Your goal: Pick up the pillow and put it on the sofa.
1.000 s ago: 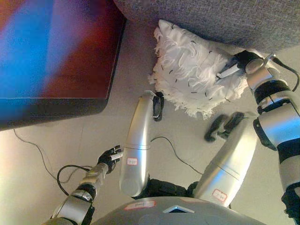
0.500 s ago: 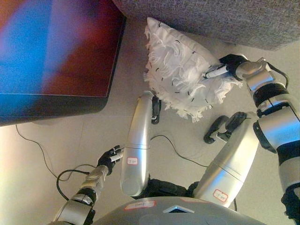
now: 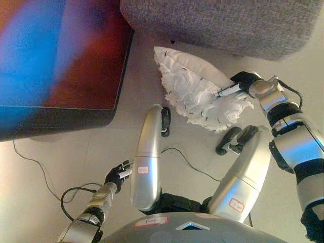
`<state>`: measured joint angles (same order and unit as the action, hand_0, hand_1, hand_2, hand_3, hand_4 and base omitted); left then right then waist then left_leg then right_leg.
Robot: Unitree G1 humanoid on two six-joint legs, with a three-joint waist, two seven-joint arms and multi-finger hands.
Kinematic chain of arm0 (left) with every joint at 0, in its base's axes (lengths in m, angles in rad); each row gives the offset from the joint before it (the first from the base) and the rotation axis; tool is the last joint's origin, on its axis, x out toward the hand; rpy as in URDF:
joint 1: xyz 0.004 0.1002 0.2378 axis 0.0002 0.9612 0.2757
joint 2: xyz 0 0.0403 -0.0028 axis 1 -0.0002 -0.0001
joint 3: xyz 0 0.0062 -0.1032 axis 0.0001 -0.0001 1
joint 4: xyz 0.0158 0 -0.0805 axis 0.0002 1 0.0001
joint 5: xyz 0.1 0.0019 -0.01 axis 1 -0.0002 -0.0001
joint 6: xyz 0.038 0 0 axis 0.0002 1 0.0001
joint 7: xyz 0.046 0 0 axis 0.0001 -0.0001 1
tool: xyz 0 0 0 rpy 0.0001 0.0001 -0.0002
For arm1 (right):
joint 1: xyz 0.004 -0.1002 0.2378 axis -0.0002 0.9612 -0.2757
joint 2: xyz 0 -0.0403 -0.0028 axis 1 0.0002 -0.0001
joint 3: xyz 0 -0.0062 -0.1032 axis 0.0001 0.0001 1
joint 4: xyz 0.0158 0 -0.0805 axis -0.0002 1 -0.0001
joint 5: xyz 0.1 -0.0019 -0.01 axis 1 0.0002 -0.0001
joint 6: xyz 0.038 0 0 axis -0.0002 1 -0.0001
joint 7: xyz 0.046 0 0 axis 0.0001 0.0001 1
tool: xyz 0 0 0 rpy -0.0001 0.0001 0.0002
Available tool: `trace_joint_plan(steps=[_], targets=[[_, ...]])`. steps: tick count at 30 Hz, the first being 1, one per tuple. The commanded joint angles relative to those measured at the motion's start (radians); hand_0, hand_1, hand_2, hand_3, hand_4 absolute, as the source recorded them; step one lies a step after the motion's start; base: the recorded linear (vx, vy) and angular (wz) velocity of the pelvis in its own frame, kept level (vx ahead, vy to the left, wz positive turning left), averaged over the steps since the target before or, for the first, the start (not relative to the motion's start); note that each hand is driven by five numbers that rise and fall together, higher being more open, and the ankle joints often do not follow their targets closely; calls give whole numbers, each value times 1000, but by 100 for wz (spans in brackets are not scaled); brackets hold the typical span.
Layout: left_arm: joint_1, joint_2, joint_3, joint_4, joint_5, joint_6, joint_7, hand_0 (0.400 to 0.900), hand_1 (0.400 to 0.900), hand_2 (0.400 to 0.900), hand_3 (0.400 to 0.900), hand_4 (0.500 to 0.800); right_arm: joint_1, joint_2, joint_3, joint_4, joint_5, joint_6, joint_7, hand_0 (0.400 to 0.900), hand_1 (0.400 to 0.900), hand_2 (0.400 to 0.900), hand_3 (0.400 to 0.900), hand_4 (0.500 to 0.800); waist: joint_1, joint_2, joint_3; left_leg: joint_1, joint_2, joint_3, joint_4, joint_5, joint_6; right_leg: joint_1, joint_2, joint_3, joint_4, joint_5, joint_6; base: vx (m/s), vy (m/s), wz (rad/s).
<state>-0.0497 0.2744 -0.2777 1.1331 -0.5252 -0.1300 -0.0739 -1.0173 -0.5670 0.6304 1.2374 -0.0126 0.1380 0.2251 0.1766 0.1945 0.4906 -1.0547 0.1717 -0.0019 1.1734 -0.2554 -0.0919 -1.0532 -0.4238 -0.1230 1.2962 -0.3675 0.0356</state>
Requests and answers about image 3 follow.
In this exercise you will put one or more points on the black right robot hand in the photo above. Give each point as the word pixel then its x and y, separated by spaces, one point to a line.
pixel 245 78

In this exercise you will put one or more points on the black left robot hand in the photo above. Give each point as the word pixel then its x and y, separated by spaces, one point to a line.
pixel 117 174

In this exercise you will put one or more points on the white ruffled pillow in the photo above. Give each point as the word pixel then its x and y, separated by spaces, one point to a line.
pixel 197 86

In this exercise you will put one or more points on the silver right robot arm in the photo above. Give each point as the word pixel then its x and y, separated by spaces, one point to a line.
pixel 291 131

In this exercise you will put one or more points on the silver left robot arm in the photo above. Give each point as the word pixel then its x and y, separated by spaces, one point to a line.
pixel 98 202

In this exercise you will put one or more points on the grey fabric armchair sofa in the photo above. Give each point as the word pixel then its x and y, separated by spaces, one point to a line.
pixel 222 25

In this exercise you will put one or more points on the silver left robot leg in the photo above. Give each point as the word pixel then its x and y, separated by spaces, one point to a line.
pixel 146 162

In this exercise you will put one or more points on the silver robot leg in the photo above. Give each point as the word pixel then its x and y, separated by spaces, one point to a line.
pixel 146 162
pixel 240 177

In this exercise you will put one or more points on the black right robot foot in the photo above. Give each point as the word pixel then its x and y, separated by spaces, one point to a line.
pixel 227 141

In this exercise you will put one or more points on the black robot foot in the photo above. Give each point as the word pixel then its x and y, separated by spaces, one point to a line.
pixel 165 121
pixel 227 141

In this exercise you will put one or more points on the black left robot foot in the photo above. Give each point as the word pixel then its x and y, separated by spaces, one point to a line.
pixel 165 121

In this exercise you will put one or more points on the silver robot torso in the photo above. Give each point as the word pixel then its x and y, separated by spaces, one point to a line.
pixel 192 230

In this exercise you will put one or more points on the silver right robot leg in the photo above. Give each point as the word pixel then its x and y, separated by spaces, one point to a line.
pixel 240 177

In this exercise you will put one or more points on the brown wooden desk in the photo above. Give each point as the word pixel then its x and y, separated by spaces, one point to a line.
pixel 58 63

